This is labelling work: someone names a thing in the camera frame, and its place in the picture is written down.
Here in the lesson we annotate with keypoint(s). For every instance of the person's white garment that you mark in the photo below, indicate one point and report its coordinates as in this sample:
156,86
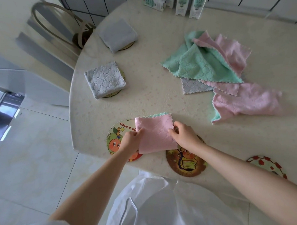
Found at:
162,206

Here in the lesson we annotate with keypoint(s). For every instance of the pink scalloped unfolded cloth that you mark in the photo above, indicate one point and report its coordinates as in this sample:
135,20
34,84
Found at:
230,51

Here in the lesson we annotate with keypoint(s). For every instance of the folded gray plain cloth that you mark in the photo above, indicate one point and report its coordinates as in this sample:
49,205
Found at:
117,35

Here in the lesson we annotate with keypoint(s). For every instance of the red spotted round coaster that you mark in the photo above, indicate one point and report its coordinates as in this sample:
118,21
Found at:
266,163

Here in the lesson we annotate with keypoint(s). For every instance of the person's left hand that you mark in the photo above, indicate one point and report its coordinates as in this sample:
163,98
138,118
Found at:
129,144

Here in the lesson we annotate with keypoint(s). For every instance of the tan round coaster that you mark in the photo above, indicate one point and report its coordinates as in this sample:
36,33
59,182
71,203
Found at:
128,46

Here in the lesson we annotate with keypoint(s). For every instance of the wooden chair with curved back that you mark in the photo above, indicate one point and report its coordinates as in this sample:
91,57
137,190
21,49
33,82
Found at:
52,44

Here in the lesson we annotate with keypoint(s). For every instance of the person's right hand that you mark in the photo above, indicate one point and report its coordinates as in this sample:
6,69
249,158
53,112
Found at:
187,137

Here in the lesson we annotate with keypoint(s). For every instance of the person's left thumb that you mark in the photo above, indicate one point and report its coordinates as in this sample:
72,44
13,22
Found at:
138,134

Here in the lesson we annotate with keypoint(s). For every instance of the white cabinet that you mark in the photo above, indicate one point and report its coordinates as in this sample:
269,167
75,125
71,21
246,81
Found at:
39,84

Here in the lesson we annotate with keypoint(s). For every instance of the orange cartoon round coaster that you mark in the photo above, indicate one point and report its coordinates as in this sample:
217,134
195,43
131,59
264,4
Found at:
117,139

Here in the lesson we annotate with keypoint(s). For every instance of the person's right thumb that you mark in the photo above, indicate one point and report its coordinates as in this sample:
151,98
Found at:
173,134

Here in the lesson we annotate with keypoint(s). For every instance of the person's left forearm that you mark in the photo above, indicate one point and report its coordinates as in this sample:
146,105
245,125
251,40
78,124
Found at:
93,189

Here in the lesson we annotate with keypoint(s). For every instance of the person's right forearm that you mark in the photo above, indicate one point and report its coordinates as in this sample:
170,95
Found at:
252,180

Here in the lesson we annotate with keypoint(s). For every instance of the folded gray patterned cloth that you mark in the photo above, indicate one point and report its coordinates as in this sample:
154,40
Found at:
104,80

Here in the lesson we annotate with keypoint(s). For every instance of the metal door frame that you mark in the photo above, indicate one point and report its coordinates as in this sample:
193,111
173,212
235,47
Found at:
3,115

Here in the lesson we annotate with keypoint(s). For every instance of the brown cartoon round coaster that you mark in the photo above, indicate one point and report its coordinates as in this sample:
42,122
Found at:
186,163

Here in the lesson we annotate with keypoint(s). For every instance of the gray unfolded cloth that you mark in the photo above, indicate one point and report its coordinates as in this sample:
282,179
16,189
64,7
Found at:
192,87

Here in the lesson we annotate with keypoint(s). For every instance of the pink and green crumpled cloth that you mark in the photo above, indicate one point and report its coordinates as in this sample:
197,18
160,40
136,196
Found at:
248,102

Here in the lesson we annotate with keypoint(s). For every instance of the green unfolded cloth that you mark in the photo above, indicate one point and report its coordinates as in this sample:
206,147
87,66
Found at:
200,62

